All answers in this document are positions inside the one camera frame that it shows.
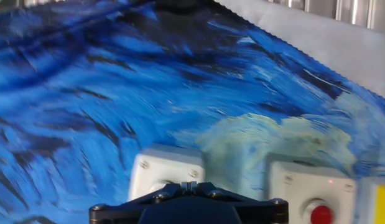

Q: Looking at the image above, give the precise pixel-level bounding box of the painted wheatfield tablecloth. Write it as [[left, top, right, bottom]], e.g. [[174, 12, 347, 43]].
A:
[[0, 0, 385, 224]]

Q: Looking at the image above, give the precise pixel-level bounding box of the grey box green button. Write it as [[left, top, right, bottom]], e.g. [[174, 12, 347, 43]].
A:
[[127, 144, 207, 202]]

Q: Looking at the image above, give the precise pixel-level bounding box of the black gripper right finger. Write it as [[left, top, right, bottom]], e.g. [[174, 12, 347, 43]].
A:
[[191, 181, 289, 224]]

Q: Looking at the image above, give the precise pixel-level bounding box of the yellow box green mushroom button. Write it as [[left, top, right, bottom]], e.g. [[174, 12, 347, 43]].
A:
[[356, 177, 385, 224]]

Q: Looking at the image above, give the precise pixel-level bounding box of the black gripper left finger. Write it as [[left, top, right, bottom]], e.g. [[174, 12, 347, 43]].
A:
[[88, 181, 193, 224]]

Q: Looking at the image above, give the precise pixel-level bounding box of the grey box red button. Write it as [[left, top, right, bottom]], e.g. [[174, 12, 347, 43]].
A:
[[265, 154, 358, 224]]

